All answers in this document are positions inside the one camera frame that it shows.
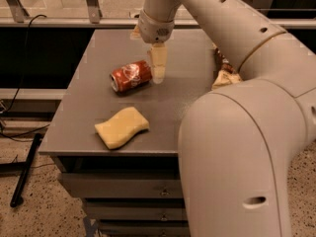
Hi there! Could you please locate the yellow sponge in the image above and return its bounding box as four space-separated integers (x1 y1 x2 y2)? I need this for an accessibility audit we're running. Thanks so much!
95 107 149 149

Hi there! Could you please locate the metal railing frame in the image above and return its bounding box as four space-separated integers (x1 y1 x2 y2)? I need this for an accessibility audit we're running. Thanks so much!
0 0 316 30

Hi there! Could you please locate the black stand leg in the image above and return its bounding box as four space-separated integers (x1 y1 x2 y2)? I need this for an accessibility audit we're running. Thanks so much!
0 133 42 207

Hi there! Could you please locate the black cable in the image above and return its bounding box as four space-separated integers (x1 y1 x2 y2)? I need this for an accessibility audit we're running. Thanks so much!
0 14 51 143

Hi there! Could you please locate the top grey drawer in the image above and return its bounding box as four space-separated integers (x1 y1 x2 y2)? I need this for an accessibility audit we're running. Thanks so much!
58 173 183 198

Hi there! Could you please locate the brown chip bag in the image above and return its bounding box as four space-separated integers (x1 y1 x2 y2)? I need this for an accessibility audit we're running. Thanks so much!
211 45 242 90

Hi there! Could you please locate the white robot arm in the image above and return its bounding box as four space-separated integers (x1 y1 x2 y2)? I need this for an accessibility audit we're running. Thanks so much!
138 0 316 237

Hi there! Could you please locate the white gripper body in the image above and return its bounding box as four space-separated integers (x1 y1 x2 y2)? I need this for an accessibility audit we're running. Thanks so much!
138 10 175 43

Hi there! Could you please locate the grey drawer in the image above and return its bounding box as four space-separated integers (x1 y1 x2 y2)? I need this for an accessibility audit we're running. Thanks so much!
98 220 191 237
58 173 183 198
83 198 187 221

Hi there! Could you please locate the middle grey drawer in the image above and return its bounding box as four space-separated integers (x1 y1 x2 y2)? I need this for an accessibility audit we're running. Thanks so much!
83 198 187 221

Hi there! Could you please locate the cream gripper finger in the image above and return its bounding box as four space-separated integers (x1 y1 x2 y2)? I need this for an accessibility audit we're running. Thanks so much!
147 42 168 84
130 26 141 40

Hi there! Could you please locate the grey drawer cabinet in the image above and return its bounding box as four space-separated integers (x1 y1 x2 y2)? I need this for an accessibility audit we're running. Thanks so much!
38 28 218 237

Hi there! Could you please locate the red coke can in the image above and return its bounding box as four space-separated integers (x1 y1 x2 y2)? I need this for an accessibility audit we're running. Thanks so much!
110 60 152 93

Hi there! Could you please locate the bottom grey drawer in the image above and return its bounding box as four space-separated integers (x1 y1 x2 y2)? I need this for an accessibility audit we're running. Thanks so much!
98 220 191 237

